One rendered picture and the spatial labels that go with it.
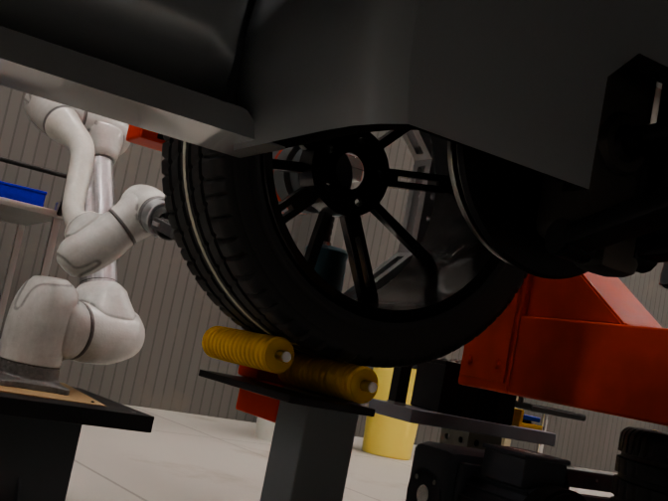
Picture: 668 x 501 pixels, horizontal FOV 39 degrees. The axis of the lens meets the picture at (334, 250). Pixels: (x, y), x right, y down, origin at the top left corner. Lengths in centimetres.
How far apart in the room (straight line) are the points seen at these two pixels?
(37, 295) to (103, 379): 348
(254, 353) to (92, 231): 84
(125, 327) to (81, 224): 40
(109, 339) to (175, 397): 359
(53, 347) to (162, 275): 358
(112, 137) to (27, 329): 65
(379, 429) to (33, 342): 366
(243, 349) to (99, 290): 107
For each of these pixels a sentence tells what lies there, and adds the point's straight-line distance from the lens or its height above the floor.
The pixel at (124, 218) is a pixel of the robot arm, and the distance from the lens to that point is 224.
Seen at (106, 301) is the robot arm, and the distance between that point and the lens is 254.
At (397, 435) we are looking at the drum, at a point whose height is 14.
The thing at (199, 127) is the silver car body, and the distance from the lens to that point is 104.
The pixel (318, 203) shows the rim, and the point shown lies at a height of 78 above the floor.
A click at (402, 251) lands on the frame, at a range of 187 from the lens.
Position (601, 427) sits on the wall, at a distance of 888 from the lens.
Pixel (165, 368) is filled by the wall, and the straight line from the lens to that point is 602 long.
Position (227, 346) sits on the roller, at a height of 51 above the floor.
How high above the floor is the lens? 52
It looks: 6 degrees up
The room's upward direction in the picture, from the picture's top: 11 degrees clockwise
